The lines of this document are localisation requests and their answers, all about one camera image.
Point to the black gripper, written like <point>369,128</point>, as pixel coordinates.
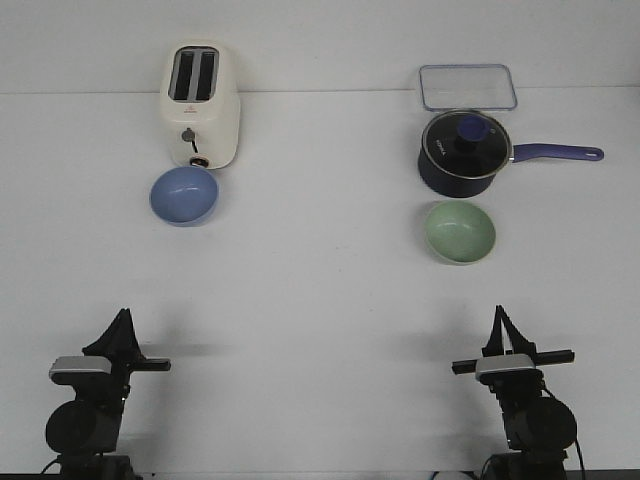
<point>120,346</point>
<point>522,386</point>

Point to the green bowl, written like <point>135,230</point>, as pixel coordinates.
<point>459,232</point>

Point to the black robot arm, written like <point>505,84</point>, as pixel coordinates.
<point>539,428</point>
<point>84,431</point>

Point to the blue bowl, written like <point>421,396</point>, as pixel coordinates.
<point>184,196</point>

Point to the dark blue saucepan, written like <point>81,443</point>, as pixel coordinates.
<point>455,187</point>

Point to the glass pot lid blue knob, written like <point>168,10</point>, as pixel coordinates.
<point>466,144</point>

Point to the cream two-slot toaster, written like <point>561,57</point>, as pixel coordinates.
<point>200,105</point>

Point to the clear plastic container blue rim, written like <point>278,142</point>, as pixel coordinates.
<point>487,87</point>

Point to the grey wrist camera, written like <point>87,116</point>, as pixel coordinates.
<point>490,369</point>
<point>72,370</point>

